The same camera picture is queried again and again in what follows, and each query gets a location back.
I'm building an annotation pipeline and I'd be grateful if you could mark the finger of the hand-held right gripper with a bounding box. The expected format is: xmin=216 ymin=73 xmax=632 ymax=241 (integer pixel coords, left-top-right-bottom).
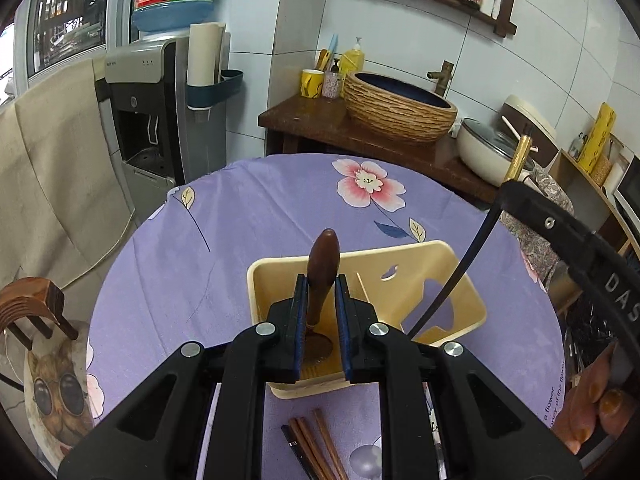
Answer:
xmin=494 ymin=181 xmax=597 ymax=272

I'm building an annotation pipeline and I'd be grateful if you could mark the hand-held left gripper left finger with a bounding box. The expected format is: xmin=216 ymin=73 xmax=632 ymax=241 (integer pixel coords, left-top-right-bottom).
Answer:
xmin=57 ymin=274 xmax=308 ymax=480

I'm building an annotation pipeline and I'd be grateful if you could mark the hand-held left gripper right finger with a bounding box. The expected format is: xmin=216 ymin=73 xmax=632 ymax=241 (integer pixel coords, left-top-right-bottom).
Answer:
xmin=335 ymin=274 xmax=586 ymax=480

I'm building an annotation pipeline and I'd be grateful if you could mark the black chopstick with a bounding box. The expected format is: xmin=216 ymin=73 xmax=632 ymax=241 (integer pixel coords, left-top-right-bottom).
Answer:
xmin=281 ymin=425 xmax=313 ymax=480
xmin=409 ymin=122 xmax=535 ymax=337

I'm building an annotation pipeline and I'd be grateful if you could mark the wooden-handled metal spoon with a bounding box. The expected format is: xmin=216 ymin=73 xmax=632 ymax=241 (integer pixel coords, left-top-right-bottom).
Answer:
xmin=300 ymin=228 xmax=342 ymax=366

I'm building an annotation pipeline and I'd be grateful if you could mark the cream plastic utensil holder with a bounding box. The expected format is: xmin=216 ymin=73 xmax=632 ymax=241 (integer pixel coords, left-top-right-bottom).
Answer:
xmin=246 ymin=240 xmax=488 ymax=401

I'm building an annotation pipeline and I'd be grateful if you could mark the person's right hand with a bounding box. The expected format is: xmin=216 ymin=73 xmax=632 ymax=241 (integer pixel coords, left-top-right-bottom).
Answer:
xmin=551 ymin=344 xmax=640 ymax=455

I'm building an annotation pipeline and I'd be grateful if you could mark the brown floral cloth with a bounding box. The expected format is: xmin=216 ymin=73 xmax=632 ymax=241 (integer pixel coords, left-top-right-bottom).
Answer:
xmin=500 ymin=162 xmax=576 ymax=286

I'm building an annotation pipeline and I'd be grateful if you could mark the light wooden shelf unit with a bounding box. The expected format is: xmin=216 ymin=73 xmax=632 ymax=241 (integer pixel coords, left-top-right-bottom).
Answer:
xmin=550 ymin=132 xmax=640 ymax=311

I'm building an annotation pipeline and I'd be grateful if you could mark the black plastic bag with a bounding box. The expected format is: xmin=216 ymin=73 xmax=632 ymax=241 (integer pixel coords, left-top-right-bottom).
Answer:
xmin=564 ymin=305 xmax=623 ymax=378

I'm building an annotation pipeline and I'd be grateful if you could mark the white pan with lid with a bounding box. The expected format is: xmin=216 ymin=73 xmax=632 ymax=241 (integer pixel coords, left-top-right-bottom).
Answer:
xmin=457 ymin=117 xmax=543 ymax=188

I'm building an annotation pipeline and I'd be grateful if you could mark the tan mesh holder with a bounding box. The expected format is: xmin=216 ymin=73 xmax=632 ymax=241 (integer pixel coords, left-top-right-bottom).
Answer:
xmin=592 ymin=152 xmax=613 ymax=186

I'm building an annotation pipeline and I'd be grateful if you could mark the cream brown rice cooker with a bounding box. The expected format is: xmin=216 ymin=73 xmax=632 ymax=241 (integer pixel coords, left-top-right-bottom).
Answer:
xmin=500 ymin=94 xmax=560 ymax=168

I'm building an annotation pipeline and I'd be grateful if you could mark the white plastic spatula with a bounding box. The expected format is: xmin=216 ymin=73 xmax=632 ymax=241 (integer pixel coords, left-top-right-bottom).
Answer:
xmin=501 ymin=116 xmax=540 ymax=153

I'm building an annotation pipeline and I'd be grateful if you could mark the white cylinder container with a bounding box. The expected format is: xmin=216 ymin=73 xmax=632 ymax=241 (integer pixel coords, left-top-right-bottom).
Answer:
xmin=605 ymin=150 xmax=628 ymax=196

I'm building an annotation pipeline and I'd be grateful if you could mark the yellow printed roll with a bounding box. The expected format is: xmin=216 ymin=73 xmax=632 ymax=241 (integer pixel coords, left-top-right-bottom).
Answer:
xmin=577 ymin=102 xmax=618 ymax=176

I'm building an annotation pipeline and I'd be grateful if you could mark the white microwave oven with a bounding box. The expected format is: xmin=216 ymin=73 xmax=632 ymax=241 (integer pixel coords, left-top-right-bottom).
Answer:
xmin=602 ymin=152 xmax=640 ymax=233

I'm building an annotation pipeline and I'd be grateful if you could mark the purple floral tablecloth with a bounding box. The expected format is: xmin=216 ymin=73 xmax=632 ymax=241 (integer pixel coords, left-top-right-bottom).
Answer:
xmin=87 ymin=152 xmax=568 ymax=480

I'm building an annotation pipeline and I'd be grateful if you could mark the brass faucet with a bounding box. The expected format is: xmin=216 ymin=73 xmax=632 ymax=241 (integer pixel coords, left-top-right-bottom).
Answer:
xmin=426 ymin=60 xmax=456 ymax=96

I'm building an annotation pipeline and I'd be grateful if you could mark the ribbed brown wash basin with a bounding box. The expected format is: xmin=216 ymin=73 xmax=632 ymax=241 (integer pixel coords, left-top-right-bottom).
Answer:
xmin=342 ymin=71 xmax=458 ymax=147

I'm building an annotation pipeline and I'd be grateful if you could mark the yellow pump soap bottle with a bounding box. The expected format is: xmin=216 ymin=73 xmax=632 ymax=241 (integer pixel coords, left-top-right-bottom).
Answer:
xmin=340 ymin=36 xmax=366 ymax=78

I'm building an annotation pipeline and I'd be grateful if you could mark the yellow cup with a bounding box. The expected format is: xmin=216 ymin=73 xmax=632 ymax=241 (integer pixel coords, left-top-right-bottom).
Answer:
xmin=300 ymin=69 xmax=326 ymax=100

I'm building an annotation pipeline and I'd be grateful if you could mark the cat print seat cushion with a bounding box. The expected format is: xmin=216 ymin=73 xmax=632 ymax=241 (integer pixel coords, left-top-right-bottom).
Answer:
xmin=22 ymin=320 xmax=108 ymax=466

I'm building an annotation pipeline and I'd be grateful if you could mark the dark wooden chair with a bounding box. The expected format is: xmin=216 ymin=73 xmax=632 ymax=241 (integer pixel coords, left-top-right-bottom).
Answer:
xmin=0 ymin=280 xmax=81 ymax=351

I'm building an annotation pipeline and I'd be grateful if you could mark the beige felt cloth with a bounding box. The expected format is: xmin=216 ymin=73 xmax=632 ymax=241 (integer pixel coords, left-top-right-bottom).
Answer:
xmin=0 ymin=57 xmax=138 ymax=311

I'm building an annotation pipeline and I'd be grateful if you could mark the grey water dispenser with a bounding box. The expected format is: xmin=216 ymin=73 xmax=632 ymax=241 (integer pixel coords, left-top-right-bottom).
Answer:
xmin=102 ymin=35 xmax=228 ymax=216

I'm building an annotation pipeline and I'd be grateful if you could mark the aluminium framed glass window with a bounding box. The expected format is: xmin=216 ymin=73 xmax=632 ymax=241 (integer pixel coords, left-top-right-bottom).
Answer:
xmin=15 ymin=0 xmax=131 ymax=93

